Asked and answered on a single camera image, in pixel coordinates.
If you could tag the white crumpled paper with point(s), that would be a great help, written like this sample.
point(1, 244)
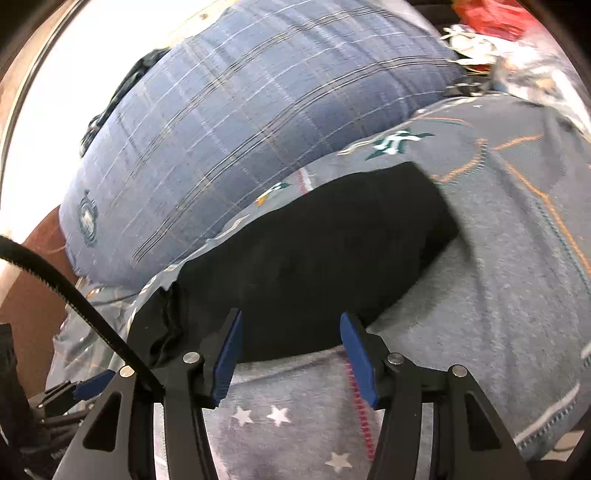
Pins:
point(471, 44)

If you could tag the blue plaid pillow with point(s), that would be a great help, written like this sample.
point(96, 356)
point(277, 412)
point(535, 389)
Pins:
point(231, 129)

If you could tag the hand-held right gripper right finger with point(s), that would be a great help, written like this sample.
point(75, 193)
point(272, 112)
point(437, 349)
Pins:
point(359, 357)

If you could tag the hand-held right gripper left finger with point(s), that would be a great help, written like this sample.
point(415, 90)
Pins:
point(227, 357)

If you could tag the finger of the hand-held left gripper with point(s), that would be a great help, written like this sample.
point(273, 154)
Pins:
point(94, 384)

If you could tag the black pants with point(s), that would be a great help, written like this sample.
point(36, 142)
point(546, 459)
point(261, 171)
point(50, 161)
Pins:
point(314, 258)

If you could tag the red cloth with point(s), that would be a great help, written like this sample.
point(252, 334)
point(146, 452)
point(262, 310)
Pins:
point(489, 16)

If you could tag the brown wooden furniture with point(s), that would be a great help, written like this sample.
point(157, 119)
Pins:
point(32, 295)

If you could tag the grey printed blanket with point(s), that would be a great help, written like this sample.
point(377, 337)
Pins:
point(485, 286)

